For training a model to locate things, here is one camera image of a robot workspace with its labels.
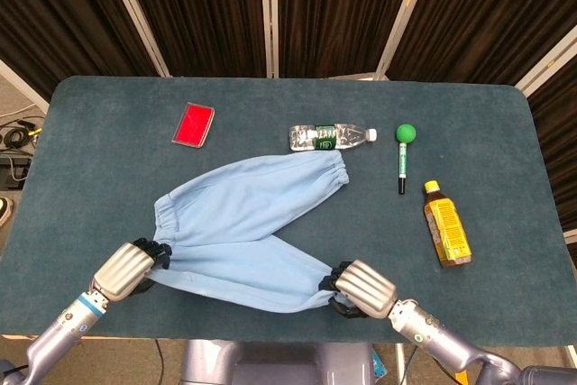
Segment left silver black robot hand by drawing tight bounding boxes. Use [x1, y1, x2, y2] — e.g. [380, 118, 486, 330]
[92, 237, 173, 303]

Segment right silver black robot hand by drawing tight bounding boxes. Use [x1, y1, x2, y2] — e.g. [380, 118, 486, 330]
[317, 260, 398, 321]

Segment light blue pants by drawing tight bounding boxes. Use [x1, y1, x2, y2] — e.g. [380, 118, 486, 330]
[146, 150, 351, 314]

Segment yellow label tea bottle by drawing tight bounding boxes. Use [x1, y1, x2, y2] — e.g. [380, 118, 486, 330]
[422, 179, 474, 269]

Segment lavender robot torso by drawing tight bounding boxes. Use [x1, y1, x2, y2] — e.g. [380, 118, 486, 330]
[179, 340, 375, 385]

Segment green marker pen black cap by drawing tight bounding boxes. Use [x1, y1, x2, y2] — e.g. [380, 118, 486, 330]
[397, 142, 409, 196]

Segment black power strip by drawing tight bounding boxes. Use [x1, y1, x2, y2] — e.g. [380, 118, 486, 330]
[0, 153, 33, 191]

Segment clear water bottle green label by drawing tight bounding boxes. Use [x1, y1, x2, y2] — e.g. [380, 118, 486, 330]
[288, 123, 378, 152]

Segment green ball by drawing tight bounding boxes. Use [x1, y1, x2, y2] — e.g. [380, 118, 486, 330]
[395, 124, 418, 144]

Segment red flat plastic box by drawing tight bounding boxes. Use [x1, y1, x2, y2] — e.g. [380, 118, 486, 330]
[170, 102, 216, 149]

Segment teal table cover cloth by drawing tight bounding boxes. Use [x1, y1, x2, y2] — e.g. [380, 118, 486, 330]
[0, 76, 577, 349]

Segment dark pleated screen panel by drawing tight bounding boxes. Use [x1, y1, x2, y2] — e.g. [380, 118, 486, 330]
[114, 0, 271, 78]
[388, 0, 577, 87]
[0, 0, 159, 102]
[275, 0, 423, 79]

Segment black coiled floor cables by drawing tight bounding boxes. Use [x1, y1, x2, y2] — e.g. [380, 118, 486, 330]
[0, 116, 45, 151]

